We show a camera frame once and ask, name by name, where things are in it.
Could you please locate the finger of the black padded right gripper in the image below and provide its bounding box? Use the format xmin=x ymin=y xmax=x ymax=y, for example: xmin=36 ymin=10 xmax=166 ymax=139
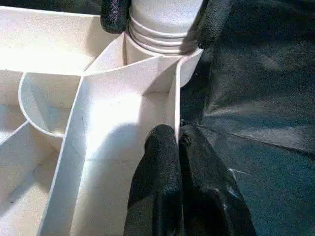
xmin=100 ymin=0 xmax=131 ymax=34
xmin=181 ymin=0 xmax=233 ymax=54

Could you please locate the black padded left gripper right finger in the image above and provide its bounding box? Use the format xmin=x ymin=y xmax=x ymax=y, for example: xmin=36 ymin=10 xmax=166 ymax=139
xmin=178 ymin=124 xmax=258 ymax=236

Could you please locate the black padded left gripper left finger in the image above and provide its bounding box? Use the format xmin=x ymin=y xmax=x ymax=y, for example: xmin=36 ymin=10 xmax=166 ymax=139
xmin=124 ymin=124 xmax=184 ymax=236

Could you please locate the white plastic table leg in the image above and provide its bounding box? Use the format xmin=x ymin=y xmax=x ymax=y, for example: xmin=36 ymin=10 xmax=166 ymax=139
xmin=127 ymin=0 xmax=205 ymax=55

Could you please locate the white plastic table top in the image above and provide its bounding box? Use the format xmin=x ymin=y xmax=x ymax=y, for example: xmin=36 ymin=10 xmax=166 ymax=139
xmin=0 ymin=6 xmax=205 ymax=236

